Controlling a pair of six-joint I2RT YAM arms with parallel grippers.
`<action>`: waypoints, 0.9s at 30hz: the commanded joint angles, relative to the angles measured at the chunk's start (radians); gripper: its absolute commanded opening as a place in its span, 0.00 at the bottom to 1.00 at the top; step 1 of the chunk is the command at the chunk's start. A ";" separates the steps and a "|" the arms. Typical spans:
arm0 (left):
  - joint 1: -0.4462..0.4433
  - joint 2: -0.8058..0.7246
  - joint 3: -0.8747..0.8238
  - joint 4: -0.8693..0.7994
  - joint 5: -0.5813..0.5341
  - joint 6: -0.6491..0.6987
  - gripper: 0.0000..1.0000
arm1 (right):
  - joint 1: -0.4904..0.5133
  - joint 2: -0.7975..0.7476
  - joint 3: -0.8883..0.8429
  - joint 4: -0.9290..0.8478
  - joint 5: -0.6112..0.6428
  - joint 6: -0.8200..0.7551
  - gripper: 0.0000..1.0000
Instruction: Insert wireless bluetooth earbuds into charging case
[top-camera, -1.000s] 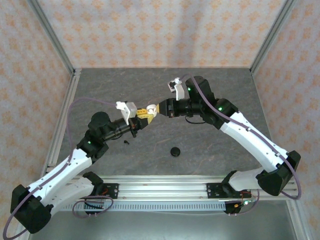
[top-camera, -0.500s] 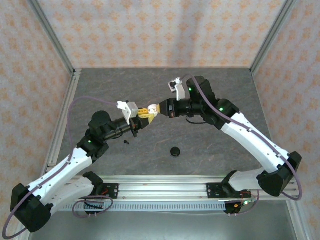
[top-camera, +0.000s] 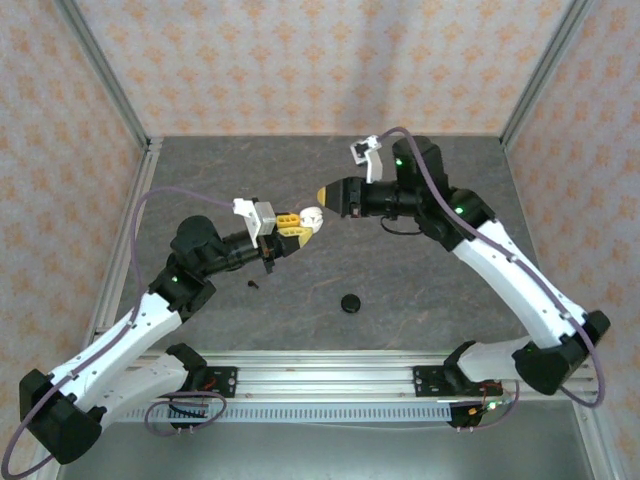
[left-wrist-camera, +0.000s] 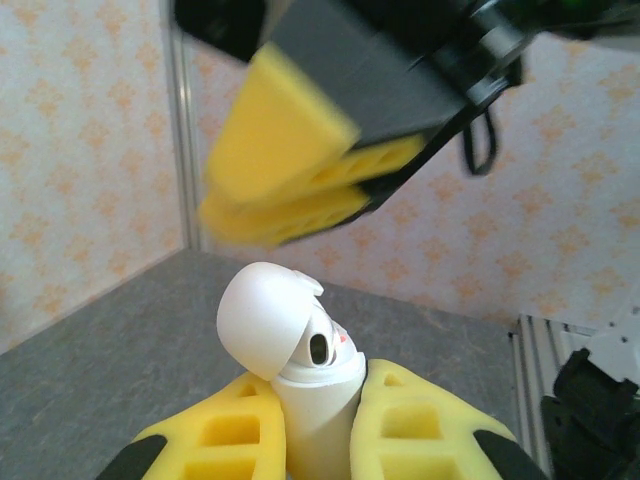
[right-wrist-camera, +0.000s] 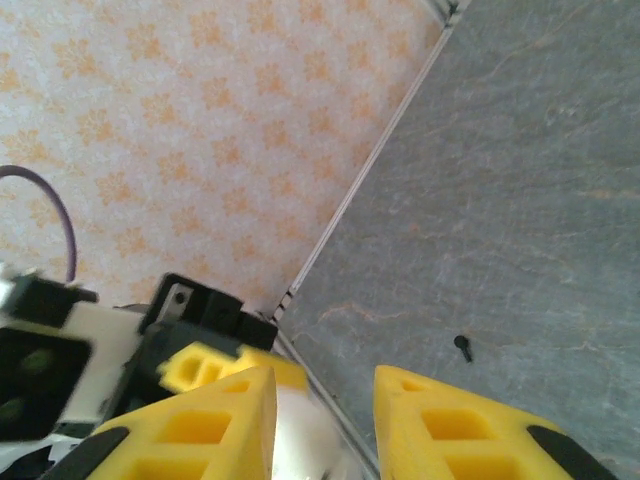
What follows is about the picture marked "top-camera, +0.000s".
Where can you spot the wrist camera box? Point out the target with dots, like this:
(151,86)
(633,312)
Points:
(372,162)
(260,220)

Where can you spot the aluminium frame rail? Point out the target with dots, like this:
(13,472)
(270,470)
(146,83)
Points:
(125,225)
(595,445)

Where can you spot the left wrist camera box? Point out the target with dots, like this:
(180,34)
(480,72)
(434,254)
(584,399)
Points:
(260,220)

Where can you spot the white earbud charging case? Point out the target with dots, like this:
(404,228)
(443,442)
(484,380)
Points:
(312,217)

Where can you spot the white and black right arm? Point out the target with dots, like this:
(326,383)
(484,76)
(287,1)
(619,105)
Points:
(520,285)

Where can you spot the black round cap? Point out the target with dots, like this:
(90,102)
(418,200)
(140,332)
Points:
(350,304)

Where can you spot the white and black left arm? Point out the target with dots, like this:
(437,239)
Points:
(110,355)

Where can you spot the wide aluminium base rail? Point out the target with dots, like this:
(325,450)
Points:
(325,375)

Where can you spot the aluminium frame post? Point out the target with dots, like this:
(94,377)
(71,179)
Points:
(105,75)
(545,70)

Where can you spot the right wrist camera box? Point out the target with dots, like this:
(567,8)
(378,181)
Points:
(372,162)

